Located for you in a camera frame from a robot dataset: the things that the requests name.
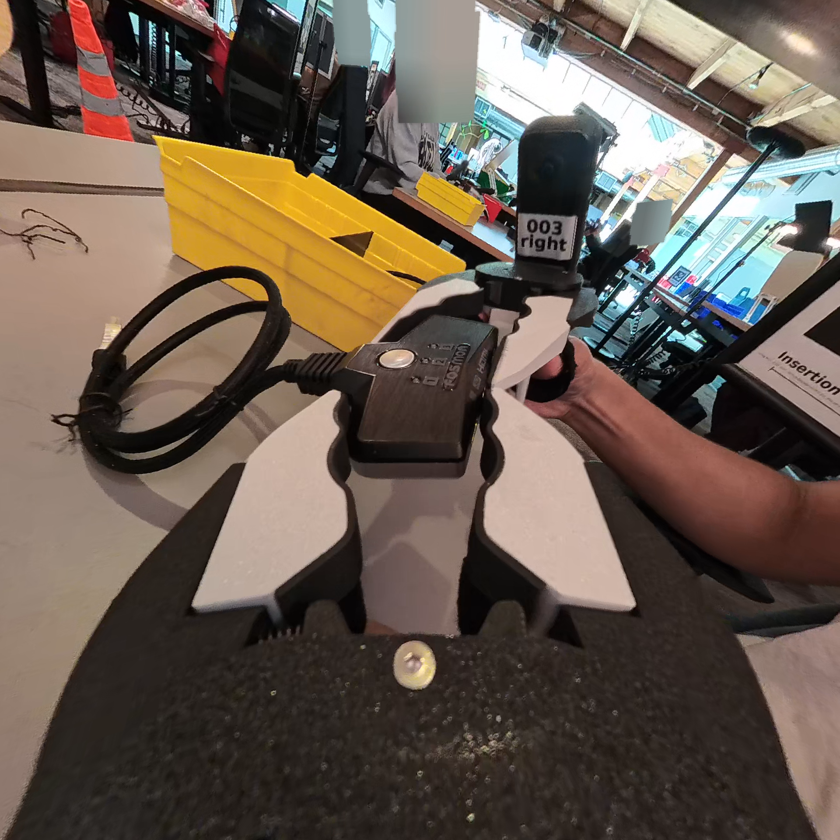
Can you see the long grey work table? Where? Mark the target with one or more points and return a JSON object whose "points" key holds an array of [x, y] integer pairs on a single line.
{"points": [[472, 239]]}

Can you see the yellow plastic bin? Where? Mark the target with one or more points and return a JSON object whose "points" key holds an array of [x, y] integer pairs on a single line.
{"points": [[262, 229], [453, 193]]}

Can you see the black thread tangle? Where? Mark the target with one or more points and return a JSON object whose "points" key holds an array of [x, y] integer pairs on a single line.
{"points": [[39, 229]]}

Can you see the orange traffic cone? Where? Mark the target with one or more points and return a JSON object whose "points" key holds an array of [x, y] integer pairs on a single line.
{"points": [[98, 85]]}

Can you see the person's white shirt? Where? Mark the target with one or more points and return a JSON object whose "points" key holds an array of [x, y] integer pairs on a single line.
{"points": [[800, 722]]}

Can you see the black office chair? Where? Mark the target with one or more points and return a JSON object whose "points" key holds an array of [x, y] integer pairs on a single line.
{"points": [[262, 79]]}

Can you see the person's right hand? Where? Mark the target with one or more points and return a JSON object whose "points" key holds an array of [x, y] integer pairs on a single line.
{"points": [[587, 387]]}

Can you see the white printed marker sign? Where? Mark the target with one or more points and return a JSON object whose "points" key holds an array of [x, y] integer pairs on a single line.
{"points": [[807, 380]]}

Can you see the person's right forearm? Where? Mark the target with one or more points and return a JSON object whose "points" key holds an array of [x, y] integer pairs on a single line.
{"points": [[689, 492]]}

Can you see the black bin divider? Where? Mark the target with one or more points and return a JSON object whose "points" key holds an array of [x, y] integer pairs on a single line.
{"points": [[358, 241]]}

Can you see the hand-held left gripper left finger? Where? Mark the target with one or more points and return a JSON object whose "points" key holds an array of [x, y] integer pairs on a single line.
{"points": [[282, 525]]}

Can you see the grey desk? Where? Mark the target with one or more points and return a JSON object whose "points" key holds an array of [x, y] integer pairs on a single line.
{"points": [[65, 525]]}

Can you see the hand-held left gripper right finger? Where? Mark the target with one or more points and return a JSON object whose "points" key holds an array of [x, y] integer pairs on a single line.
{"points": [[558, 525]]}

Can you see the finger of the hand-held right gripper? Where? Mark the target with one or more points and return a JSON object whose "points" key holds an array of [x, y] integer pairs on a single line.
{"points": [[538, 328], [426, 308]]}

